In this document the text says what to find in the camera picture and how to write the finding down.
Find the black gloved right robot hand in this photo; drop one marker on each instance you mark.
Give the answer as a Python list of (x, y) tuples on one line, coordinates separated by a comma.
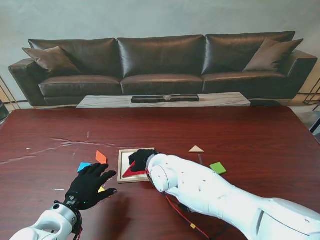
[(141, 158)]

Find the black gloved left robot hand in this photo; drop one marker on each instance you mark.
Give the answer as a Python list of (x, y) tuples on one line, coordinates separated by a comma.
[(86, 186)]

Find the large yellow tangram triangle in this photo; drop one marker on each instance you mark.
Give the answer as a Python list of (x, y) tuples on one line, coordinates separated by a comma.
[(101, 190)]

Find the large red tangram triangle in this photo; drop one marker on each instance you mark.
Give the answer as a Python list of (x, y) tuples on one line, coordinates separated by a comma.
[(130, 172)]

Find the square wooden puzzle tray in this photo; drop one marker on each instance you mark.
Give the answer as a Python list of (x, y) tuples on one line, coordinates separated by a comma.
[(122, 165)]

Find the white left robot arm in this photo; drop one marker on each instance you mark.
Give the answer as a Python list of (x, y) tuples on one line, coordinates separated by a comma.
[(47, 225)]

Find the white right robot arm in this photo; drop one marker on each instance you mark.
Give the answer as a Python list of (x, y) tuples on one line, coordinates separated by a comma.
[(212, 190)]

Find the blue tangram triangle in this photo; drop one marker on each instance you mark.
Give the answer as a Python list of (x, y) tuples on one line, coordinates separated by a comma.
[(82, 167)]

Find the orange tangram parallelogram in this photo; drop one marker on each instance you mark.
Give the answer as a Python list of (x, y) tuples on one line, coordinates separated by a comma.
[(101, 157)]

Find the green tangram square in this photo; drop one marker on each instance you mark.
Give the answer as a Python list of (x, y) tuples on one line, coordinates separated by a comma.
[(218, 168)]

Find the small natural wood triangle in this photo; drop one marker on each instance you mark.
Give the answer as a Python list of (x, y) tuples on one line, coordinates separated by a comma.
[(196, 150)]

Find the clear tape strip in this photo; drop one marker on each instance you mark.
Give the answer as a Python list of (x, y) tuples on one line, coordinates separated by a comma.
[(200, 158)]

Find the long black decorative tray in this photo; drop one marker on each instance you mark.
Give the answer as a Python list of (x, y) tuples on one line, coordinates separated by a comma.
[(147, 99)]

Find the small glass ball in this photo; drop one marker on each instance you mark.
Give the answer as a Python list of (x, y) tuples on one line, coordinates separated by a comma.
[(167, 97)]

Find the grey marble coffee table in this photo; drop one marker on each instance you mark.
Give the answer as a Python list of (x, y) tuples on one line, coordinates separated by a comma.
[(105, 101)]

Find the dark brown leather sofa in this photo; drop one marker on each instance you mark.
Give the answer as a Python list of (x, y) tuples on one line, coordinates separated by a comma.
[(160, 62)]

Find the black chair edge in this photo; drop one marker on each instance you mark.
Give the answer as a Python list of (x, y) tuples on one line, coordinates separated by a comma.
[(2, 112)]

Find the brown throw pillow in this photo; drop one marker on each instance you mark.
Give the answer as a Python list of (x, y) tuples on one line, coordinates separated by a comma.
[(52, 60), (272, 56)]

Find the thin metal side table frame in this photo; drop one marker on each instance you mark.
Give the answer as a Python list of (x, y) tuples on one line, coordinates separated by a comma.
[(10, 96), (311, 94)]

